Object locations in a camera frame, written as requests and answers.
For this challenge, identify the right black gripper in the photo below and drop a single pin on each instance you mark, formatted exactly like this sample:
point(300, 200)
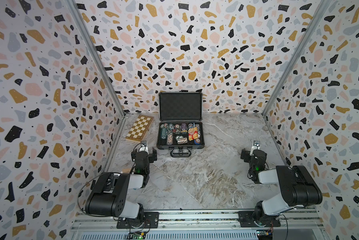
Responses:
point(247, 153)

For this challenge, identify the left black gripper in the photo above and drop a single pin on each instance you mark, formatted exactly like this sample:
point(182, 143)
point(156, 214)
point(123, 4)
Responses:
point(152, 156)

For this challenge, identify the grey poker set case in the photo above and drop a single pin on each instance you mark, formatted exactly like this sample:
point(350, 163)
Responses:
point(180, 107)

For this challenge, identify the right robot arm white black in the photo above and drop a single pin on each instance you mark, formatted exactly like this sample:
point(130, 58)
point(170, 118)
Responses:
point(297, 190)

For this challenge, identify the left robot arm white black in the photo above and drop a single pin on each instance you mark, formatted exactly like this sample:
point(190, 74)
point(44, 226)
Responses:
point(108, 198)

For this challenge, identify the poker chips in case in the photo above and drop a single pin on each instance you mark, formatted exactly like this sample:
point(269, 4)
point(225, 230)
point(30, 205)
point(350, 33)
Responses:
point(176, 135)

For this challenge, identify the small wooden block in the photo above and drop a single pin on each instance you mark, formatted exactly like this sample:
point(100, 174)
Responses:
point(127, 170)

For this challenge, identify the wooden chess board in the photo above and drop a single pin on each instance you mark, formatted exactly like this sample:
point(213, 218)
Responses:
point(139, 129)

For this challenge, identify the playing card deck red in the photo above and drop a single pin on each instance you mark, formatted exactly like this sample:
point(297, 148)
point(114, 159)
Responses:
point(193, 134)

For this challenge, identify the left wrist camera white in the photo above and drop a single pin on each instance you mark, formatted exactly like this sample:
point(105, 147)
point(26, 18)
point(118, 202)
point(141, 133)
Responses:
point(143, 147)

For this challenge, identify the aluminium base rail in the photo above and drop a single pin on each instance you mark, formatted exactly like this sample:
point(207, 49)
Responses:
point(202, 225)

